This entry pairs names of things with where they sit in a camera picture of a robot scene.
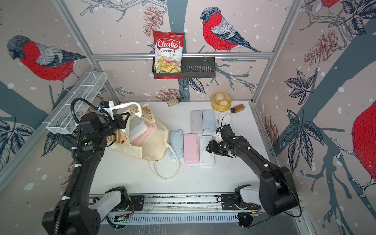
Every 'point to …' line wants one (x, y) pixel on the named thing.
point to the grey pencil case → (176, 143)
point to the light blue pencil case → (208, 119)
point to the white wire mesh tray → (88, 86)
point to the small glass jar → (172, 102)
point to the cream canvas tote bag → (153, 149)
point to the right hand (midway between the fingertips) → (208, 147)
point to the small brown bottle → (238, 108)
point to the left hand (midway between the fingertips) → (131, 110)
